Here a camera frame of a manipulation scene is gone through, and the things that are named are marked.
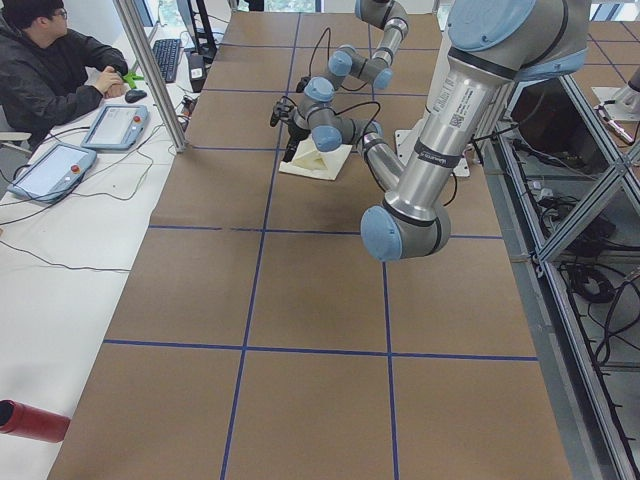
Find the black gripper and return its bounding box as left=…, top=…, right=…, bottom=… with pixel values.
left=295, top=76, right=311, bottom=93
left=269, top=97, right=310, bottom=162

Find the cream long-sleeve cat shirt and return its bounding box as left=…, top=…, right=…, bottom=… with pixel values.
left=279, top=138, right=351, bottom=181

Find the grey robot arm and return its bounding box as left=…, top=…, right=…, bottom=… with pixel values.
left=271, top=1, right=590, bottom=262
left=295, top=1, right=409, bottom=101

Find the black keyboard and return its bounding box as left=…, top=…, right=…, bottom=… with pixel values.
left=152, top=39, right=182, bottom=83

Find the black computer mouse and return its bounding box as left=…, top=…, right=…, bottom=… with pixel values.
left=124, top=89, right=147, bottom=104

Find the green toy object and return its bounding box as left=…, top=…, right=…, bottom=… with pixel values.
left=121, top=72, right=144, bottom=90

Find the far teach pendant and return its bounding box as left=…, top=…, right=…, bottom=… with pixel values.
left=80, top=104, right=149, bottom=151

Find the teach pendant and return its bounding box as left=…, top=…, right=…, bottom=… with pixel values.
left=80, top=104, right=149, bottom=151
left=7, top=142, right=97, bottom=204

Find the near teach pendant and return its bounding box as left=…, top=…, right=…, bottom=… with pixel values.
left=7, top=142, right=97, bottom=204

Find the seated person in black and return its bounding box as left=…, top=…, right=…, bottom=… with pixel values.
left=1, top=0, right=129, bottom=148

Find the red water bottle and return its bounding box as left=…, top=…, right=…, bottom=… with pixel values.
left=1, top=399, right=71, bottom=443

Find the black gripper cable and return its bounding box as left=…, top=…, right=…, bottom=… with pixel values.
left=329, top=99, right=384, bottom=151

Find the aluminium side frame rack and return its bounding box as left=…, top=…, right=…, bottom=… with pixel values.
left=488, top=76, right=639, bottom=479

